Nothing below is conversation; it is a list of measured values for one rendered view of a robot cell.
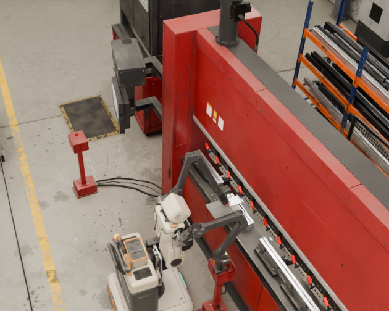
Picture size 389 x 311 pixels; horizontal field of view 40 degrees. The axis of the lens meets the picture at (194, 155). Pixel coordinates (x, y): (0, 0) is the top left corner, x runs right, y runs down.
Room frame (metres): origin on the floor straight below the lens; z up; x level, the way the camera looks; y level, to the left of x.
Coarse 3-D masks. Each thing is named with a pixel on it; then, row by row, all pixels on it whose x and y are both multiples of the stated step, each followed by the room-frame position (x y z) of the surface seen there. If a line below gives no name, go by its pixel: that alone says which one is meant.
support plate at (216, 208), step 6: (228, 198) 3.35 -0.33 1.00; (210, 204) 3.26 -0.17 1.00; (216, 204) 3.27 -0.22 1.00; (210, 210) 3.19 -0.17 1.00; (216, 210) 3.19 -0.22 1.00; (222, 210) 3.20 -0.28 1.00; (228, 210) 3.20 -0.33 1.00; (234, 210) 3.21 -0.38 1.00; (216, 216) 3.13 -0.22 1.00; (222, 216) 3.14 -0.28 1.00
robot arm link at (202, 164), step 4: (200, 160) 3.22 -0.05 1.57; (200, 164) 3.21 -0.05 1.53; (204, 164) 3.25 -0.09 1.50; (204, 168) 3.24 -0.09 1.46; (208, 168) 3.25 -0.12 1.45; (204, 172) 3.23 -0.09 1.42; (208, 172) 3.24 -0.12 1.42; (208, 176) 3.23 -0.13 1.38; (212, 176) 3.24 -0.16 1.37; (208, 180) 3.22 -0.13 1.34; (212, 180) 3.23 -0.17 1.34; (212, 184) 3.22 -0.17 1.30; (216, 184) 3.23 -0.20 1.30; (212, 188) 3.21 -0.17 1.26; (216, 188) 3.22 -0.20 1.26
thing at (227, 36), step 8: (224, 0) 3.82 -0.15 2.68; (232, 0) 3.80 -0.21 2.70; (240, 0) 3.83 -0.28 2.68; (224, 8) 3.83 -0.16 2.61; (232, 8) 3.77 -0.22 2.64; (240, 8) 3.76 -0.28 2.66; (248, 8) 3.81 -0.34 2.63; (224, 16) 3.82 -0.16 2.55; (232, 16) 3.76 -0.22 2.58; (240, 16) 3.73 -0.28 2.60; (224, 24) 3.82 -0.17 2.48; (232, 24) 3.81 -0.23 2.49; (248, 24) 3.70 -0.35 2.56; (224, 32) 3.82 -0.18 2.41; (232, 32) 3.82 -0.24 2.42; (256, 32) 3.74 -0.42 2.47; (216, 40) 3.85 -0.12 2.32; (224, 40) 3.82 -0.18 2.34; (232, 40) 3.82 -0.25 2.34; (256, 40) 3.76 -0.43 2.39; (256, 48) 3.75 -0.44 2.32
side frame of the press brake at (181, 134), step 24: (168, 24) 4.09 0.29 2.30; (192, 24) 4.12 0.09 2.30; (216, 24) 4.14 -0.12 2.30; (240, 24) 4.24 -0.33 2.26; (168, 48) 4.06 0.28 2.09; (192, 48) 4.02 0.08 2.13; (168, 72) 4.05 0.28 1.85; (192, 72) 4.02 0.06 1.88; (168, 96) 4.04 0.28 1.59; (192, 96) 4.03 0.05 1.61; (168, 120) 4.03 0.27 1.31; (192, 120) 4.03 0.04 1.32; (168, 144) 4.02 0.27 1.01; (192, 144) 4.04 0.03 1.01; (168, 168) 4.01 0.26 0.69; (216, 168) 4.19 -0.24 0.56
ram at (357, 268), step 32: (224, 96) 3.59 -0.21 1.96; (224, 128) 3.54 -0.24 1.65; (256, 128) 3.16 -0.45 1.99; (256, 160) 3.10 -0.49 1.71; (288, 160) 2.79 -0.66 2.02; (256, 192) 3.04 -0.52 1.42; (288, 192) 2.72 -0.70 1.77; (320, 192) 2.47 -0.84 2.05; (288, 224) 2.66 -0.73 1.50; (320, 224) 2.40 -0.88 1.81; (352, 224) 2.19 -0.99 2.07; (320, 256) 2.33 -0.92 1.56; (352, 256) 2.12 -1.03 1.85; (384, 256) 1.95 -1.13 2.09; (352, 288) 2.04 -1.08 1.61; (384, 288) 1.87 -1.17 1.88
